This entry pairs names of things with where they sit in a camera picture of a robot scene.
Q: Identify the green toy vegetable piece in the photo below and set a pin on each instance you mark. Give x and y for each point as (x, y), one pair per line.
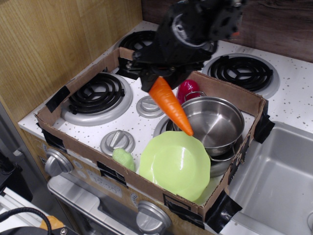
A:
(124, 158)

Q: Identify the stainless steel pot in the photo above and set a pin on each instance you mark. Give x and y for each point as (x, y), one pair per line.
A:
(217, 124)

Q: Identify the right silver oven knob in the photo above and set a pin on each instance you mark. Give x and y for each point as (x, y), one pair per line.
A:
(151, 220)

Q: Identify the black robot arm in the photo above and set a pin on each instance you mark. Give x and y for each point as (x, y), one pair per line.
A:
(220, 17)

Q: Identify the red plastic toy pepper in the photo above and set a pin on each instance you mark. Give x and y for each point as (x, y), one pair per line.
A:
(187, 90)

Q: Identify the left silver oven knob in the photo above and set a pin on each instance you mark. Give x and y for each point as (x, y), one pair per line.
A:
(57, 163)

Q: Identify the black burner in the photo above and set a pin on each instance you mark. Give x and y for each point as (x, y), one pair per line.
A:
(103, 99)
(137, 40)
(247, 71)

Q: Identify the brown cardboard fence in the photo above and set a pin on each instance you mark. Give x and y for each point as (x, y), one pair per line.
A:
(187, 217)

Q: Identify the silver front stove knob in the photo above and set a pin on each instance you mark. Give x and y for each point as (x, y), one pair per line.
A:
(117, 139)

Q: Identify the silver oven door handle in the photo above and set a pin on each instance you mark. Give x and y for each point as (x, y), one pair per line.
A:
(94, 212)

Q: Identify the grey toy sink basin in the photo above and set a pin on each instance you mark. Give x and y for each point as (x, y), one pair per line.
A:
(274, 186)

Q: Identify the silver centre stove knob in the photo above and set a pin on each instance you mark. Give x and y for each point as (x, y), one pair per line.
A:
(147, 108)

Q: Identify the front left black burner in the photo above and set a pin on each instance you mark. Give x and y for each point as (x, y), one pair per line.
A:
(103, 99)

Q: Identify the yellow orange cloth piece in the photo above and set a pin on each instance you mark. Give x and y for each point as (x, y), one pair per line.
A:
(54, 222)

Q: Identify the back right black burner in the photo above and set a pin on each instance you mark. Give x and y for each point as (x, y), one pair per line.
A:
(247, 71)

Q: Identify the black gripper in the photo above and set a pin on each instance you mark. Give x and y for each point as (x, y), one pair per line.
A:
(178, 48)

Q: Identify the light green plastic plate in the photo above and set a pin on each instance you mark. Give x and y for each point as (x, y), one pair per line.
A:
(178, 163)

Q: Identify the silver oven knob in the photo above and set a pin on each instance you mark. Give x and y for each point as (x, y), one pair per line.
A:
(57, 163)
(151, 220)

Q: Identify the back left black burner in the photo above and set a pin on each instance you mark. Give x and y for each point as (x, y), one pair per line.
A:
(137, 40)

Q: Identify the orange plastic toy carrot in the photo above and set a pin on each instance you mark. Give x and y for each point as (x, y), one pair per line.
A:
(161, 93)

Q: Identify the silver stove knob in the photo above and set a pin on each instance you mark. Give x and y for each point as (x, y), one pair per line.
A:
(117, 139)
(147, 108)

